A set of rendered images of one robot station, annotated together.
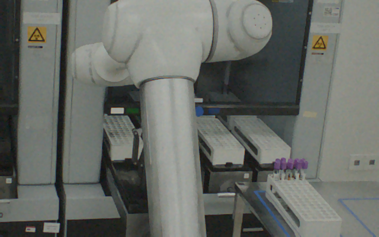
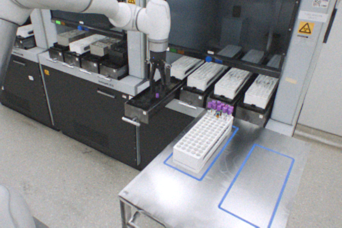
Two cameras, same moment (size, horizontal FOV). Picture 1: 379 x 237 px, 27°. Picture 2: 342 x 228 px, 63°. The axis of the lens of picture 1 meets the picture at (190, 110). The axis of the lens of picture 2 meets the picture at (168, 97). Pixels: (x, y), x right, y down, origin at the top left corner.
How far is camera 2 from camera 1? 149 cm
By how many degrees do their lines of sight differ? 44
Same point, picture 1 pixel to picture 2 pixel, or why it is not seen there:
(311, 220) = (177, 149)
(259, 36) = not seen: outside the picture
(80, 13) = not seen: outside the picture
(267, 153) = (248, 97)
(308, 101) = (290, 70)
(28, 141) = (131, 55)
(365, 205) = (267, 157)
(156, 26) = not seen: outside the picture
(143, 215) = (131, 106)
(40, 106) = (135, 38)
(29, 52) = not seen: hidden behind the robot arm
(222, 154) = (219, 89)
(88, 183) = not seen: hidden behind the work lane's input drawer
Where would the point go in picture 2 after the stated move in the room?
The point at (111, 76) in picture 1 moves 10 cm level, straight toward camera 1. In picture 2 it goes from (115, 23) to (95, 27)
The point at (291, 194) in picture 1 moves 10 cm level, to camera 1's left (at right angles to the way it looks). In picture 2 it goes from (199, 126) to (180, 115)
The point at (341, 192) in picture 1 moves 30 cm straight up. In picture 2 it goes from (265, 140) to (285, 69)
